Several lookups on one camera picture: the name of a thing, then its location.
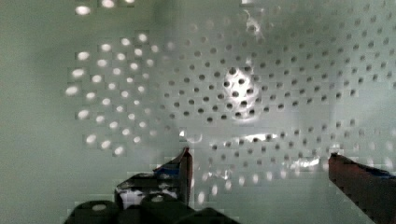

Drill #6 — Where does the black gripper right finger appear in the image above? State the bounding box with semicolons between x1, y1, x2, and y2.
328;153;396;224

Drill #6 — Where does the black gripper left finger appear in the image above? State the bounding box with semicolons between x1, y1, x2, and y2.
114;147;192;209

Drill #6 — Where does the green plastic strainer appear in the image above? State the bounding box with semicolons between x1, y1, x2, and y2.
1;0;395;224

